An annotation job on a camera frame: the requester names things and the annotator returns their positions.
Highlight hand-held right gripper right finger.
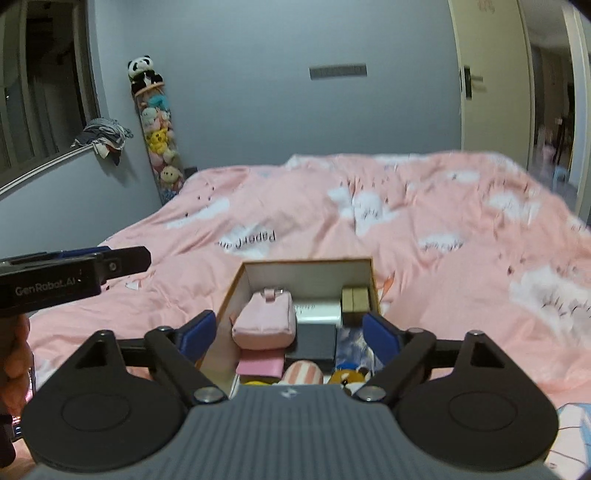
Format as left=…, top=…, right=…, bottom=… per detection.
left=353, top=311, right=514, bottom=404

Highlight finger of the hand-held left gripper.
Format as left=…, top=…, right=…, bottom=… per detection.
left=90, top=246, right=152, bottom=283
left=58, top=247, right=112, bottom=259

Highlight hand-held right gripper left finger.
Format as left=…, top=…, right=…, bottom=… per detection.
left=58, top=309, right=232, bottom=408

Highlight picture print box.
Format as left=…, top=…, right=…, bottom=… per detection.
left=335, top=325, right=384, bottom=374

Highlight tan box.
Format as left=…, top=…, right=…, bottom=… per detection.
left=341, top=285, right=371, bottom=326

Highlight brown bear plush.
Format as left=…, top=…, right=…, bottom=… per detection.
left=327, top=367, right=373, bottom=396

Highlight light pink pouch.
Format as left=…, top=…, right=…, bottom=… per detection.
left=231, top=287, right=297, bottom=350

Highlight white box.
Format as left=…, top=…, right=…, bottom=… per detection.
left=293, top=299, right=343, bottom=328

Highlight pink wallet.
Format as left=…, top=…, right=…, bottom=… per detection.
left=235, top=348, right=285, bottom=379

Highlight dark box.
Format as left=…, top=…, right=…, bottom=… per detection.
left=284, top=322, right=339, bottom=373

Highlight white bunny plush striped ears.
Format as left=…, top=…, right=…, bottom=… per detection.
left=279, top=360, right=324, bottom=387

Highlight orange cardboard box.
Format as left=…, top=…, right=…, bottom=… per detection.
left=198, top=257, right=385, bottom=398

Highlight person's left hand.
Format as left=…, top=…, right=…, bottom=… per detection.
left=0, top=314, right=36, bottom=422

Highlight pink printed blanket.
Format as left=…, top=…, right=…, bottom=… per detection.
left=25, top=152, right=591, bottom=480

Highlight pile of clothes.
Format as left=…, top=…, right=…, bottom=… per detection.
left=71, top=119, right=134, bottom=167

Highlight clear tube of plush toys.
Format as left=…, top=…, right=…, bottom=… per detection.
left=134, top=83, right=185, bottom=206

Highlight window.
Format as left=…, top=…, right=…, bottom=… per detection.
left=0, top=0, right=100, bottom=172

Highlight panda plush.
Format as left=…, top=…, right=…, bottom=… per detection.
left=127, top=55, right=165, bottom=96

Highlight cream door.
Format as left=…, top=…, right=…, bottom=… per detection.
left=448, top=0, right=533, bottom=172

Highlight pink bin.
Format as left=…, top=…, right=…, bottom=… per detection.
left=538, top=129, right=557, bottom=163

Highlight metal rail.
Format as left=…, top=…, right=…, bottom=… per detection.
left=0, top=147, right=93, bottom=200

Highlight black door handle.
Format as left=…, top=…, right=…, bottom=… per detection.
left=462, top=66, right=485, bottom=99

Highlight grey wall switch panel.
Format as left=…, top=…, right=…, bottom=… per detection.
left=309, top=64, right=368, bottom=80

